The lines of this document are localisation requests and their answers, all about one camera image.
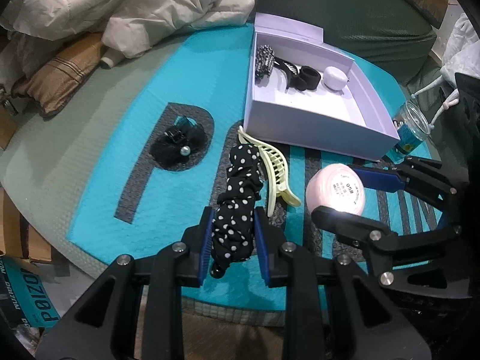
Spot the pink round tin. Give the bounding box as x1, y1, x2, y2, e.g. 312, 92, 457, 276
306, 163, 365, 215

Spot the black polka dot scrunchie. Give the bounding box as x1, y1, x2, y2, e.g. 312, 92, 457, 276
211, 144, 263, 279

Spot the white round compact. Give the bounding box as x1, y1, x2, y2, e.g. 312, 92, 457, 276
323, 66, 349, 91

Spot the cream claw hair clip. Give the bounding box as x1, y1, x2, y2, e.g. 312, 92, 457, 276
238, 125, 301, 217

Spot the black elastic hair band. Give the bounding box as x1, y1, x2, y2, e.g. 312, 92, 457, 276
286, 66, 321, 92

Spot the black claw hair clip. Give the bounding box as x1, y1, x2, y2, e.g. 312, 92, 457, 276
274, 57, 299, 89

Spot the black lace bow clip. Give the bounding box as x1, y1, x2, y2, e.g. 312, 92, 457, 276
150, 116, 208, 168

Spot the black white checkered scrunchie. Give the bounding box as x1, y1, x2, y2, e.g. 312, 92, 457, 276
255, 45, 275, 84

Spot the white plush toy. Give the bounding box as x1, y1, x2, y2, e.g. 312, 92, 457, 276
411, 13, 480, 128

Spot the clear glass jar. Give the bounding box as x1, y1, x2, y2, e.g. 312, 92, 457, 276
386, 101, 432, 164

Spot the teal poizon box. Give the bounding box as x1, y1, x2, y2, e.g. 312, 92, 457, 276
1, 255, 60, 329

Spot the dark green cushion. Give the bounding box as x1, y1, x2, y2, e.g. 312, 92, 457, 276
256, 0, 436, 83

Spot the teal padded mailer bag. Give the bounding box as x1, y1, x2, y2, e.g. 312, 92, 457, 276
67, 24, 441, 316

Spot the white open gift box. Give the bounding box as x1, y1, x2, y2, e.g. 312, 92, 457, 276
243, 13, 399, 161

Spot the brown plaid pillow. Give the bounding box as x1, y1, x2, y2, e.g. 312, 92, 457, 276
11, 33, 106, 119

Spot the beige puffer jacket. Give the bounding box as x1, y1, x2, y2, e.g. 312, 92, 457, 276
0, 0, 257, 69

